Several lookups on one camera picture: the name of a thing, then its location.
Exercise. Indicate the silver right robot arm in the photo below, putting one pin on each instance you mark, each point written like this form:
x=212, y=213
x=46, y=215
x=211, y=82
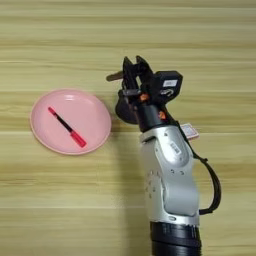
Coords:
x=171, y=176

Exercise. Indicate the red and white card box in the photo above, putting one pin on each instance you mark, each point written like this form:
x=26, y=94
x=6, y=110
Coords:
x=190, y=131

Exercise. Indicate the pink round plate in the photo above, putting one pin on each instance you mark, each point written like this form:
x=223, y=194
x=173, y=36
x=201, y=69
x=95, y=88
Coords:
x=90, y=116

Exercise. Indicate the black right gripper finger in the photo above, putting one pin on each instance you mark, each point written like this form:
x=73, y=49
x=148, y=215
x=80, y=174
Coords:
x=129, y=73
x=144, y=70

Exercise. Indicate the red marker pen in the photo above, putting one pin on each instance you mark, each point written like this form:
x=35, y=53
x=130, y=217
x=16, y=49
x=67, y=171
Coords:
x=76, y=137

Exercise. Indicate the black mesh pen cup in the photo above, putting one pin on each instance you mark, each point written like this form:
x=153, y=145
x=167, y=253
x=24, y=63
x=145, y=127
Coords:
x=125, y=111

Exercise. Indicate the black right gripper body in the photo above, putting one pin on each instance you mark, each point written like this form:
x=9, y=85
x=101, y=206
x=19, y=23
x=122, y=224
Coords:
x=150, y=115

